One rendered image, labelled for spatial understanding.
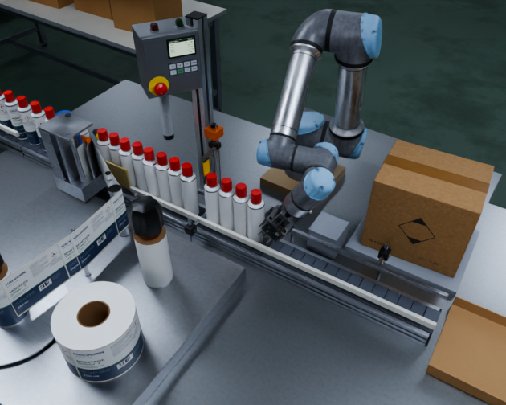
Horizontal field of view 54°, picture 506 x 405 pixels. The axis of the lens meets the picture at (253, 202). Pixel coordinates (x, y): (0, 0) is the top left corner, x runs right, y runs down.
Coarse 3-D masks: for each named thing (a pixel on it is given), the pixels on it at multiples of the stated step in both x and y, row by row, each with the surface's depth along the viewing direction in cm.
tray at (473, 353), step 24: (456, 312) 144; (480, 312) 142; (456, 336) 138; (480, 336) 138; (504, 336) 138; (432, 360) 132; (456, 360) 132; (480, 360) 132; (504, 360) 132; (456, 384) 126; (480, 384) 127; (504, 384) 127
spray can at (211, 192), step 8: (208, 176) 150; (216, 176) 151; (208, 184) 151; (216, 184) 152; (208, 192) 152; (216, 192) 152; (208, 200) 155; (216, 200) 155; (208, 208) 157; (216, 208) 157; (208, 216) 160; (216, 216) 159
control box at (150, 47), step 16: (144, 32) 135; (160, 32) 135; (176, 32) 136; (192, 32) 137; (144, 48) 134; (160, 48) 136; (144, 64) 138; (160, 64) 139; (144, 80) 143; (160, 80) 142; (176, 80) 144; (192, 80) 146
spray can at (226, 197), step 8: (224, 184) 148; (224, 192) 150; (232, 192) 151; (224, 200) 151; (232, 200) 152; (224, 208) 153; (232, 208) 154; (224, 216) 156; (232, 216) 156; (224, 224) 158; (232, 224) 159
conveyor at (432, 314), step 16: (128, 192) 176; (272, 240) 159; (272, 256) 153; (304, 256) 154; (304, 272) 149; (336, 272) 149; (336, 288) 144; (368, 288) 144; (384, 288) 144; (368, 304) 140; (400, 304) 140; (416, 304) 140; (432, 320) 136
